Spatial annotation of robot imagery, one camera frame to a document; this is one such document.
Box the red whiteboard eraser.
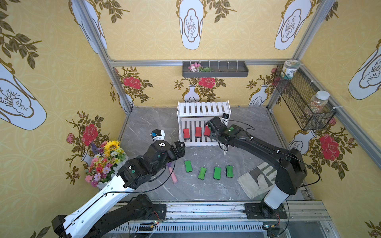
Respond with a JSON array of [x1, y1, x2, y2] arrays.
[[194, 127, 202, 138], [203, 126, 211, 137], [183, 129, 191, 140]]

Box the green whiteboard eraser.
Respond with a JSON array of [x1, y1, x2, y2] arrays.
[[197, 167, 207, 180], [213, 167, 222, 180], [184, 161, 193, 173], [226, 165, 234, 178]]

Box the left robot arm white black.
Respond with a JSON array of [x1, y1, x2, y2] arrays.
[[52, 140, 185, 238]]

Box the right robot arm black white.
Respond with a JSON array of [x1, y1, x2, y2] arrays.
[[206, 117, 308, 218]]

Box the white wooden slatted shelf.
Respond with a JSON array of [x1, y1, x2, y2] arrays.
[[177, 101, 231, 147]]

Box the purple pink garden fork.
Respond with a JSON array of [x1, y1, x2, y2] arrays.
[[167, 162, 178, 184]]

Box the grey white oven mitt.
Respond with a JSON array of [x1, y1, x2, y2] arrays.
[[237, 162, 277, 199]]

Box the small pink flower sprig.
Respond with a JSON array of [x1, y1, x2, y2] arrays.
[[188, 62, 213, 72]]

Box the colourful artificial flower bouquet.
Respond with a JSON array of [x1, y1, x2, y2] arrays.
[[85, 140, 128, 187]]

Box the patterned jar white lid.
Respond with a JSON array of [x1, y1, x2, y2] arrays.
[[280, 59, 301, 80]]

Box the clear jar colourful sweets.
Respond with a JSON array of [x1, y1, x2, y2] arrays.
[[307, 90, 330, 115]]

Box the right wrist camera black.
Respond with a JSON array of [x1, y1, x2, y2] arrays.
[[221, 113, 230, 123]]

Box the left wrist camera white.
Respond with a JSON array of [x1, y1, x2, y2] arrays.
[[151, 129, 165, 142]]

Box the dark grey wall tray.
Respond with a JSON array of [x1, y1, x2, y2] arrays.
[[182, 60, 249, 78]]

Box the black wire wall basket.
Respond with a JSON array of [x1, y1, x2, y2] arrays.
[[273, 65, 336, 131]]

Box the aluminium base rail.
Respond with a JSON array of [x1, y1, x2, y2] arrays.
[[74, 200, 341, 238]]

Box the aluminium corner frame post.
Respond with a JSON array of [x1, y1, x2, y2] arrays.
[[68, 1, 133, 115]]

